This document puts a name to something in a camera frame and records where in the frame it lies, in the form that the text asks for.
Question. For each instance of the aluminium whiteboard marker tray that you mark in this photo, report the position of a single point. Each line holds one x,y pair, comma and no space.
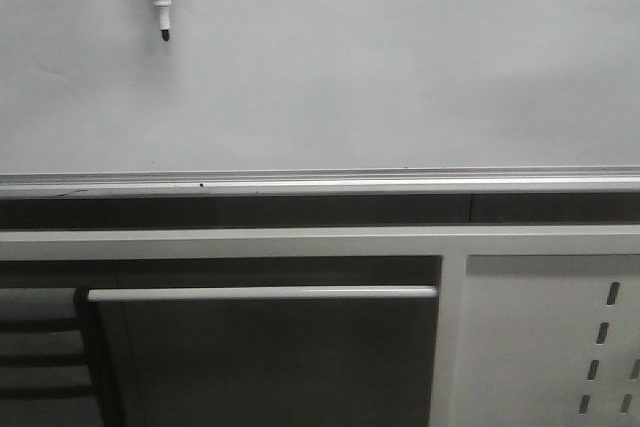
379,181

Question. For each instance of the white whiteboard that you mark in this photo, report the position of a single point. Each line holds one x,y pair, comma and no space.
89,86

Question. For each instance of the white horizontal bar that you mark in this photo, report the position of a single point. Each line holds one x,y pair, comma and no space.
263,293

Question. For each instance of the white perforated metal panel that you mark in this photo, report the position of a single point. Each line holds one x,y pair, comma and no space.
548,341

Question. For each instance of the white metal stand frame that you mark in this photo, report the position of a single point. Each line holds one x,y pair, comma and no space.
454,244

